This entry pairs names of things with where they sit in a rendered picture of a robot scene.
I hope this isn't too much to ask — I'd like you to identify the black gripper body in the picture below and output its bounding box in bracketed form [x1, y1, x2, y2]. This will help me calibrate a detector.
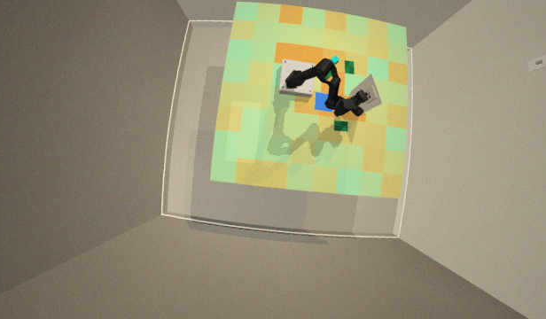
[351, 90, 369, 104]

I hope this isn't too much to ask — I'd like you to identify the blue square zone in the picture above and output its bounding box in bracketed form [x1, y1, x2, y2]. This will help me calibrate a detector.
[315, 92, 332, 112]

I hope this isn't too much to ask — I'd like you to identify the teal cube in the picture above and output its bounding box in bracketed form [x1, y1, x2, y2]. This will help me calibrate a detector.
[330, 55, 340, 65]

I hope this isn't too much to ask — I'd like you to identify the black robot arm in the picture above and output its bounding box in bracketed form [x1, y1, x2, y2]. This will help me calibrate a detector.
[285, 58, 364, 117]

